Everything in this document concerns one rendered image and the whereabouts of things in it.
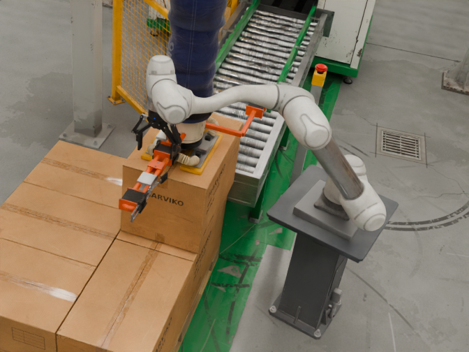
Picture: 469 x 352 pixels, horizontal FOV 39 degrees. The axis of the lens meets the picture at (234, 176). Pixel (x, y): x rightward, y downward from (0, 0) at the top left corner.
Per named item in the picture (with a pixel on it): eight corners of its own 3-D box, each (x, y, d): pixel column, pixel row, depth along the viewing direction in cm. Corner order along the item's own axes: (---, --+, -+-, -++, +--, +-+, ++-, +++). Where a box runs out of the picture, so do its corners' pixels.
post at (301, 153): (285, 200, 438) (315, 68, 377) (294, 202, 437) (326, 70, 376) (283, 206, 433) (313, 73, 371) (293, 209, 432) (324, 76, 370)
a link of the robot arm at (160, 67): (142, 87, 248) (149, 107, 238) (143, 50, 238) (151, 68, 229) (169, 86, 251) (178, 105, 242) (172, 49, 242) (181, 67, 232)
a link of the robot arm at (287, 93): (273, 75, 263) (286, 93, 253) (312, 82, 271) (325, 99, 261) (262, 103, 270) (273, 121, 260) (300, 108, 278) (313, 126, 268)
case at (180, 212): (165, 163, 365) (169, 101, 341) (233, 182, 360) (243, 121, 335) (120, 230, 318) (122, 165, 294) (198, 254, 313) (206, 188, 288)
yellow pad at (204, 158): (203, 132, 323) (204, 123, 320) (222, 137, 322) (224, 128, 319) (179, 170, 297) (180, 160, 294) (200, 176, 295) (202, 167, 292)
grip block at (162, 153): (158, 150, 289) (159, 139, 285) (179, 156, 287) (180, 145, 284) (151, 160, 282) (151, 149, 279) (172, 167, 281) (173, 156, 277)
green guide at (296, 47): (310, 15, 540) (313, 4, 535) (323, 17, 539) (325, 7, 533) (265, 112, 416) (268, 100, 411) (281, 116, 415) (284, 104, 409)
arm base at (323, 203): (359, 198, 328) (363, 189, 324) (348, 221, 310) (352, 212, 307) (325, 184, 331) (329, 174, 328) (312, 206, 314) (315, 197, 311)
